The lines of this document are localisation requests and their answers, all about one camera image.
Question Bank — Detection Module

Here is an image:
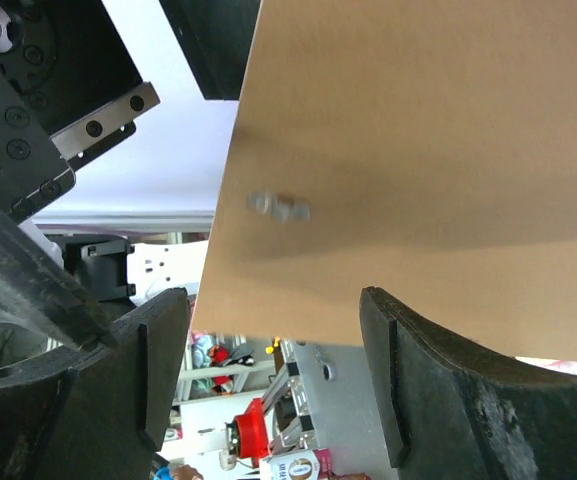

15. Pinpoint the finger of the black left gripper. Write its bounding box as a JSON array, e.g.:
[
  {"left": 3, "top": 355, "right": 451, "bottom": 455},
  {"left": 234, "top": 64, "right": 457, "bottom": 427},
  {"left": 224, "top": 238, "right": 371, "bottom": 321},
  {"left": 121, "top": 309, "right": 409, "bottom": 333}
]
[
  {"left": 160, "top": 0, "right": 261, "bottom": 100},
  {"left": 0, "top": 211, "right": 117, "bottom": 350}
]

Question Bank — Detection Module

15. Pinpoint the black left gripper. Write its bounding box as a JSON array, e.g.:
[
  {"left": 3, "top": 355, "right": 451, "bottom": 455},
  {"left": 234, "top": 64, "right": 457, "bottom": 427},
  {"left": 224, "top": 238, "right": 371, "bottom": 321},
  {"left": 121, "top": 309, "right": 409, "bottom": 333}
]
[{"left": 0, "top": 1, "right": 160, "bottom": 223}]

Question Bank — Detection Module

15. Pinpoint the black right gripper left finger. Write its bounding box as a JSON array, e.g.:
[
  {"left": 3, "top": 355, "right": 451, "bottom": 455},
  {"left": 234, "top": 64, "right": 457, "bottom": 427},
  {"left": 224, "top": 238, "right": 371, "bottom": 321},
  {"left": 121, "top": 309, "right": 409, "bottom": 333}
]
[{"left": 0, "top": 288, "right": 190, "bottom": 479}]

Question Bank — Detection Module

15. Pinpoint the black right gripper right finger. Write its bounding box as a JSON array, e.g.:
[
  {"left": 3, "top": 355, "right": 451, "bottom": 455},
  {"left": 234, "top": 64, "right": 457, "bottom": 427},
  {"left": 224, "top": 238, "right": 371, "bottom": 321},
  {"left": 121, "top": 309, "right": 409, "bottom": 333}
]
[{"left": 359, "top": 287, "right": 577, "bottom": 479}]

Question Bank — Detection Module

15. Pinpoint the brown cardboard backing board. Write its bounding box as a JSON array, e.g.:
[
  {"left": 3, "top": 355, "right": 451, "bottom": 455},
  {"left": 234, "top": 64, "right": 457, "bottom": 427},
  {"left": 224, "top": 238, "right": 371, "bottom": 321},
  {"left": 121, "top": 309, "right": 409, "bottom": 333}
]
[{"left": 193, "top": 1, "right": 577, "bottom": 360}]

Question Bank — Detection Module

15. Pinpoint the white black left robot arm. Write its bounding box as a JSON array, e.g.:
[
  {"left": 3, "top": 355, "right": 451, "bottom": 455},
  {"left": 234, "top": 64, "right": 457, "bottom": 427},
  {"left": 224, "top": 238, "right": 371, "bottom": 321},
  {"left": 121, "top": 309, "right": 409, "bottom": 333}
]
[{"left": 0, "top": 1, "right": 199, "bottom": 348}]

